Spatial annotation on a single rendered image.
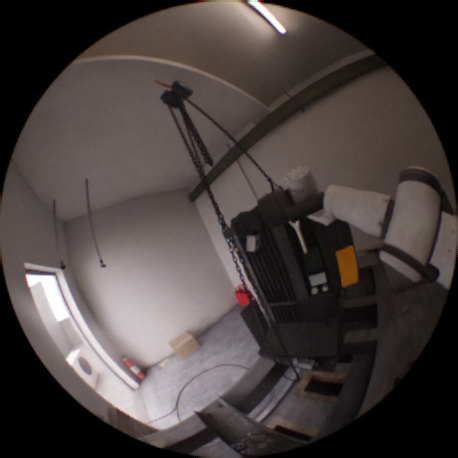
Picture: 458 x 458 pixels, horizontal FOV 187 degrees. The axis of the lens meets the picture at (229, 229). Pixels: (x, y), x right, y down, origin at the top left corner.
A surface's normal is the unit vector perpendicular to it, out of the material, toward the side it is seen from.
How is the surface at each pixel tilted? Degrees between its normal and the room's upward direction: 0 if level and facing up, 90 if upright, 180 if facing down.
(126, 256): 90
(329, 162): 90
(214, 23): 180
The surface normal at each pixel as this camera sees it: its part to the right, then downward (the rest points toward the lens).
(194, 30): 0.42, 0.91
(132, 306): 0.61, -0.29
